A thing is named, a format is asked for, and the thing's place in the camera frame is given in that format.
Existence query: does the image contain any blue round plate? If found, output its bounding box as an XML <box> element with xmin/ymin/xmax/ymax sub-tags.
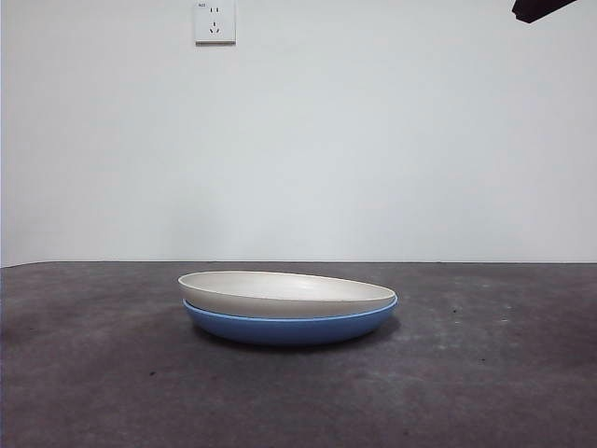
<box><xmin>182</xmin><ymin>296</ymin><xmax>400</xmax><ymax>346</ymax></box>

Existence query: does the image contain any white wall socket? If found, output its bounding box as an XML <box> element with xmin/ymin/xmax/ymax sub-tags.
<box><xmin>194</xmin><ymin>0</ymin><xmax>237</xmax><ymax>47</ymax></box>

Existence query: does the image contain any white round plate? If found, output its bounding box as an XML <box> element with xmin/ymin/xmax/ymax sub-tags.
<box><xmin>177</xmin><ymin>270</ymin><xmax>397</xmax><ymax>319</ymax></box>

